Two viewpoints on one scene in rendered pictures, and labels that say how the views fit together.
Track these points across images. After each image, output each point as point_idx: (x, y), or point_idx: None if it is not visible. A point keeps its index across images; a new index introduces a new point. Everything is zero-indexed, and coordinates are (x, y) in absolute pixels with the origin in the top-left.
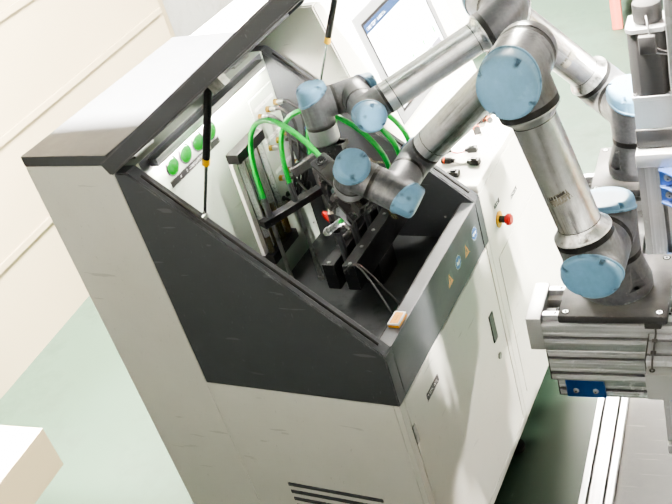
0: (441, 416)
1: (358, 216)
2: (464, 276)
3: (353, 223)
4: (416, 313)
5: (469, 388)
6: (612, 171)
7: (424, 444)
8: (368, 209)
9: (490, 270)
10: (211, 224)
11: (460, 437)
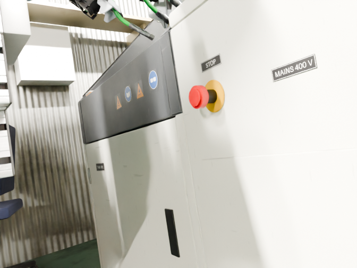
0: (105, 199)
1: (81, 9)
2: (134, 117)
3: (86, 15)
4: (92, 98)
5: (131, 229)
6: None
7: (94, 192)
8: (81, 6)
9: (178, 156)
10: (151, 20)
11: (119, 247)
